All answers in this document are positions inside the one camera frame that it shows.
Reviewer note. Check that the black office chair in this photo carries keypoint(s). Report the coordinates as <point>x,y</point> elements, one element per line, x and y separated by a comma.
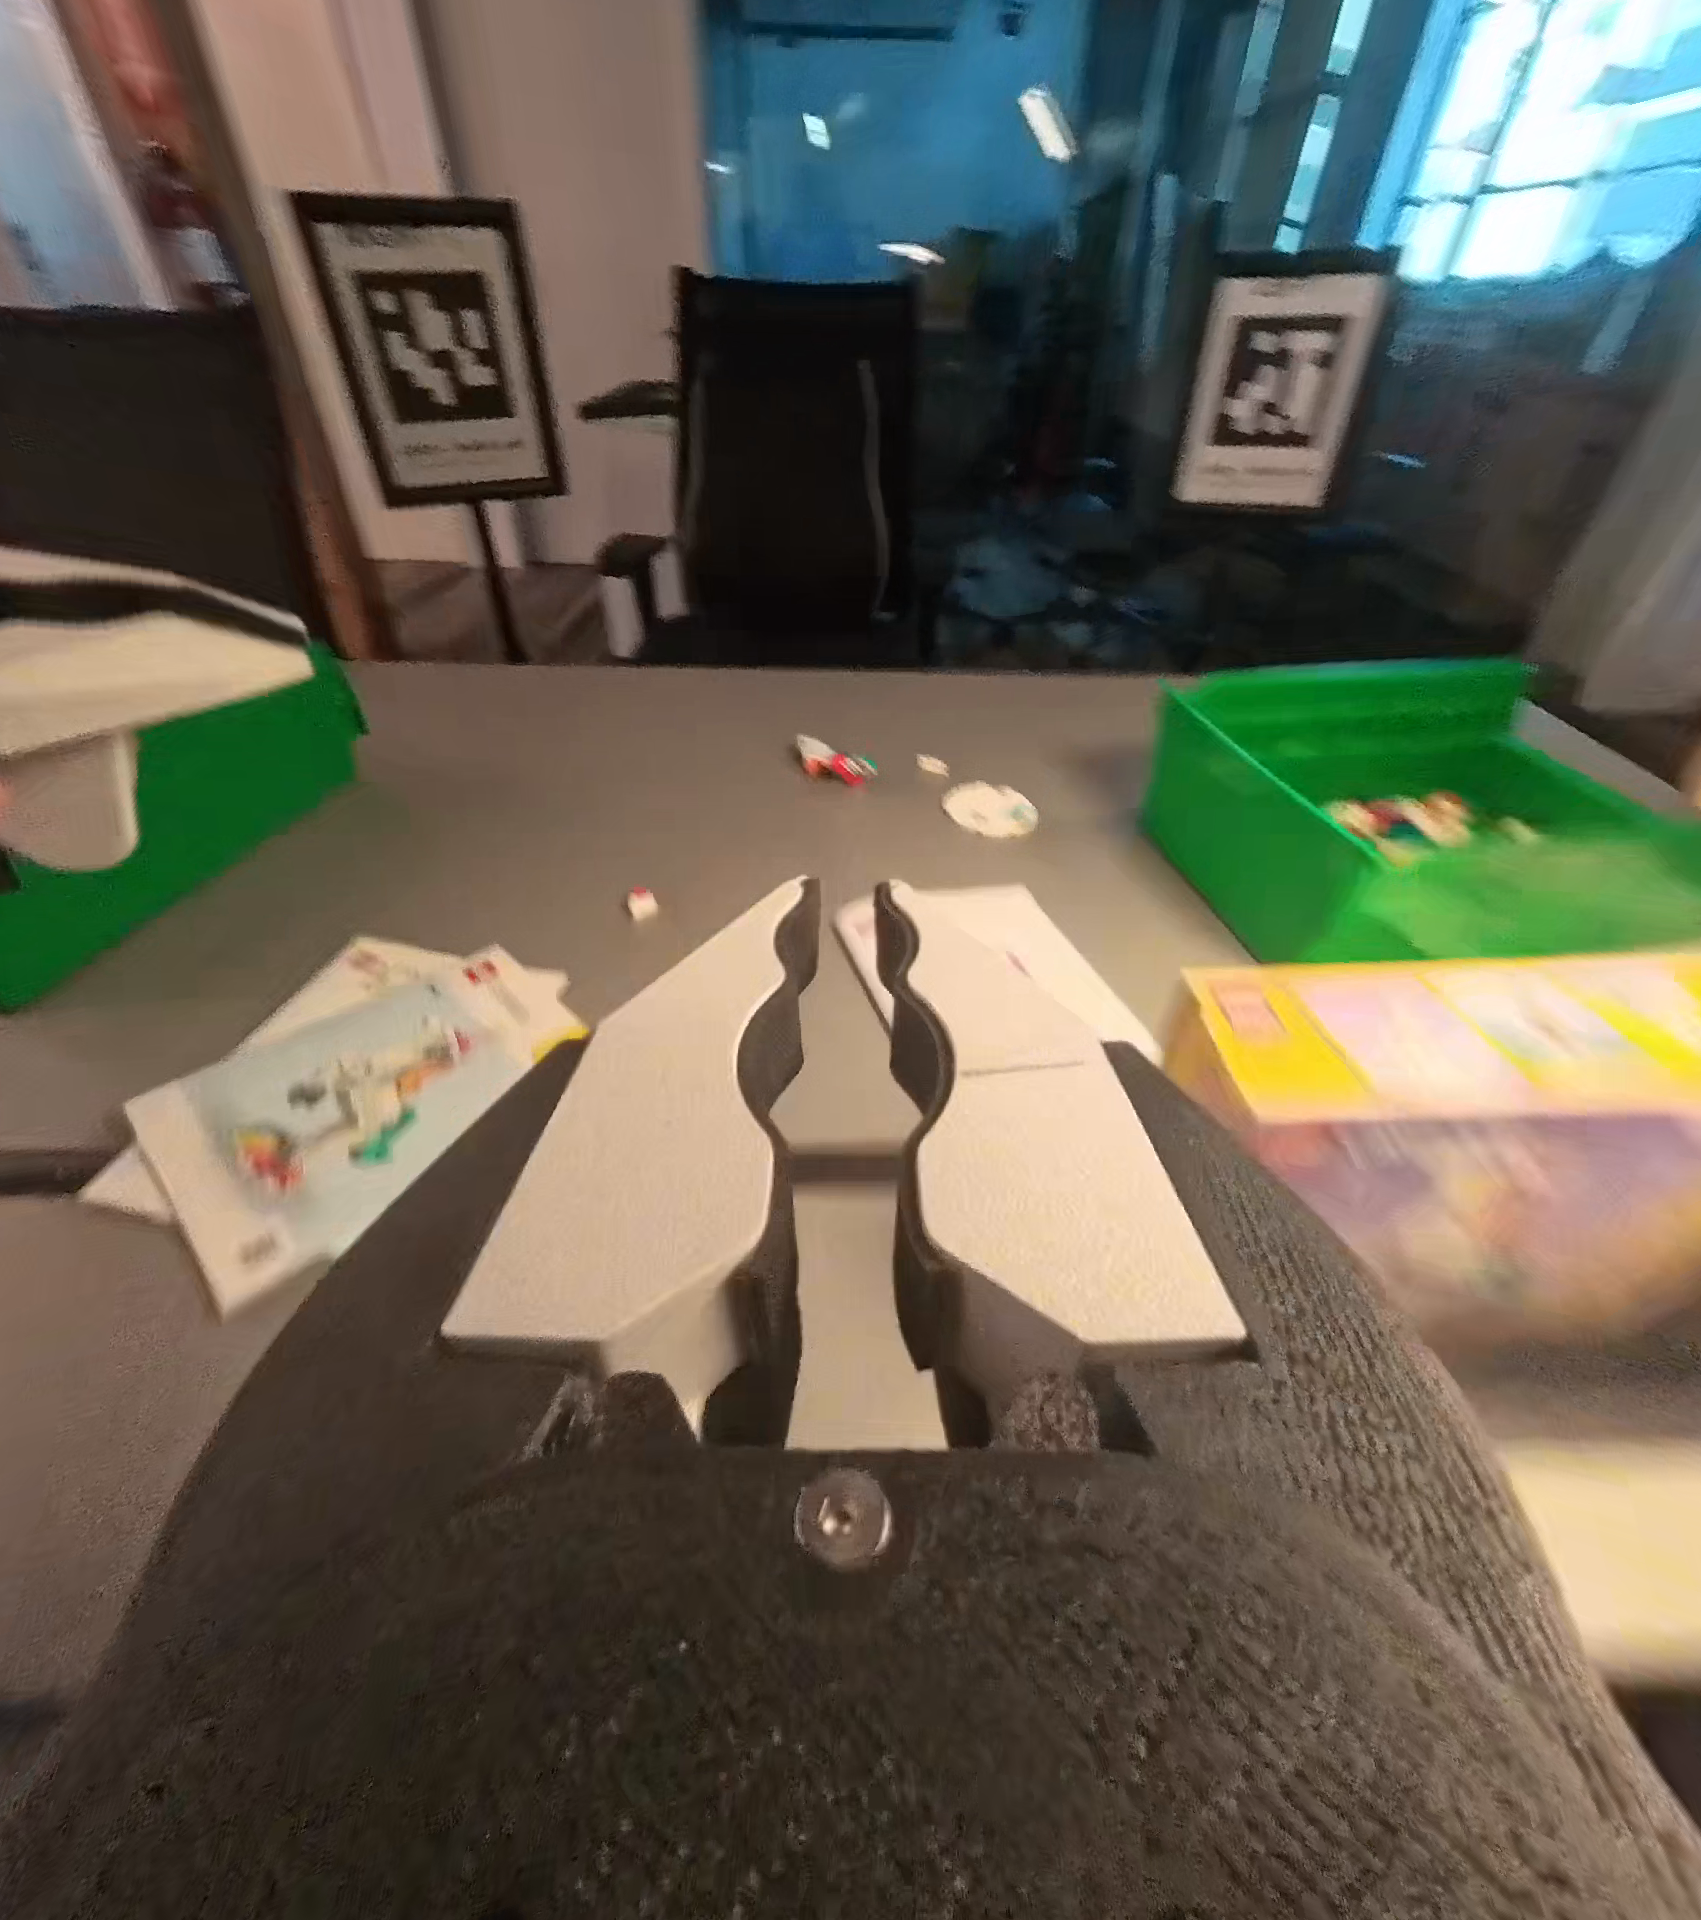
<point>789,464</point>
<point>116,449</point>

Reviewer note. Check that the multicolour lego model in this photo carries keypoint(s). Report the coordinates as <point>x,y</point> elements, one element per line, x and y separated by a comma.
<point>833,758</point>

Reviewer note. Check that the round white lego plate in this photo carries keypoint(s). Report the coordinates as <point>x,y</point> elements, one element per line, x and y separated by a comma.
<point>988,813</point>

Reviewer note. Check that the colourful instruction booklet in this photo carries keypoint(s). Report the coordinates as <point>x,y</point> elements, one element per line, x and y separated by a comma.
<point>340,1106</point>

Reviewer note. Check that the window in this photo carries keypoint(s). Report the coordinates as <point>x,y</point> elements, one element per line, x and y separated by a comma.
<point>1586,121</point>

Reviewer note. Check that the green plastic bin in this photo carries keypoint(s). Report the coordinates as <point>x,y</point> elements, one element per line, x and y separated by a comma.
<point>1242,839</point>
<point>221,799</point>

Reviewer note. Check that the pile of lego pieces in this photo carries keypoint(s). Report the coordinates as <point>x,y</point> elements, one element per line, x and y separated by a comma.
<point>1406,819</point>

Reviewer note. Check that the yellow lego box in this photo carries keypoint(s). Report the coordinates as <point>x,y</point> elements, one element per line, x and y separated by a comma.
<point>1466,1106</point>

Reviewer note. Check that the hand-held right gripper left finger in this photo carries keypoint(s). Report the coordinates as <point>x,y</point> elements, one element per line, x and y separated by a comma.
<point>623,1186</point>

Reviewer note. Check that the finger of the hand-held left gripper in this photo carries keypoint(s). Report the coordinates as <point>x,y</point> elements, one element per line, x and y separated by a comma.
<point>144,683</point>
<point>12,579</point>

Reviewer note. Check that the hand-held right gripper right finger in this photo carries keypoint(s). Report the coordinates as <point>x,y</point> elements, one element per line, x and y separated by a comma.
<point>1076,1200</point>

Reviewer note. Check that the white instruction booklet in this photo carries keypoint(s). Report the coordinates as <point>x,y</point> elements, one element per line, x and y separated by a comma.
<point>997,976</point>

